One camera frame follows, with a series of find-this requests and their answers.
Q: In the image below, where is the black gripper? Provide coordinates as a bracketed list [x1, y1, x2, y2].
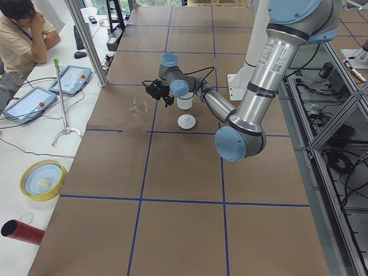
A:
[157, 85, 174, 108]

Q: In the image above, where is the white enamel cup lid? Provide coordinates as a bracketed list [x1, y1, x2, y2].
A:
[177, 114, 196, 130]

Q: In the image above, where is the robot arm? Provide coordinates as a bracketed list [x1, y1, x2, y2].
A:
[213, 1, 340, 162]
[158, 52, 237, 123]

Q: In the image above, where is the white enamel cup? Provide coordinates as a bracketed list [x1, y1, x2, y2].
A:
[177, 93, 194, 110]

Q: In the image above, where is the clear glass funnel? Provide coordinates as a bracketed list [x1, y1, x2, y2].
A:
[129, 97, 148, 114]

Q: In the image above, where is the far teach pendant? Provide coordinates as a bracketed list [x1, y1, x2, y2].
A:
[59, 65, 92, 95]

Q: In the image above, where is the teach pendant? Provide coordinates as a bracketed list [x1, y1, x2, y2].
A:
[3, 86, 56, 125]
[59, 65, 92, 95]

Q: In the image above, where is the black computer mouse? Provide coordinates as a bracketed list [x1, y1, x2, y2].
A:
[74, 51, 87, 59]

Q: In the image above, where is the black keyboard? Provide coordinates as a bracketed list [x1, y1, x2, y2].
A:
[73, 25, 85, 50]

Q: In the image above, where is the near teach pendant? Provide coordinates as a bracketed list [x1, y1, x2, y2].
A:
[3, 86, 56, 125]

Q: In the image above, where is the yellow tape roll with plate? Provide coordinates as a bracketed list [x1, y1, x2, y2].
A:
[20, 159, 68, 202]

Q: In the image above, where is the seated person beige shirt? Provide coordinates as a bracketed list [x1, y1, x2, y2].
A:
[1, 1, 60, 105]

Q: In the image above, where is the red cylinder tube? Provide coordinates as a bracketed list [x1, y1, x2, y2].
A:
[1, 220, 45, 246]

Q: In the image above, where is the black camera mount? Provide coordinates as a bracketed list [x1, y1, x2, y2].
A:
[142, 79, 162, 101]

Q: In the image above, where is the green handled reach grabber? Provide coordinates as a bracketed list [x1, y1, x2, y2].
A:
[51, 58, 82, 147]

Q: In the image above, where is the aluminium frame post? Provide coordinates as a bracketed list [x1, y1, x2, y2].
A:
[65, 0, 108, 87]

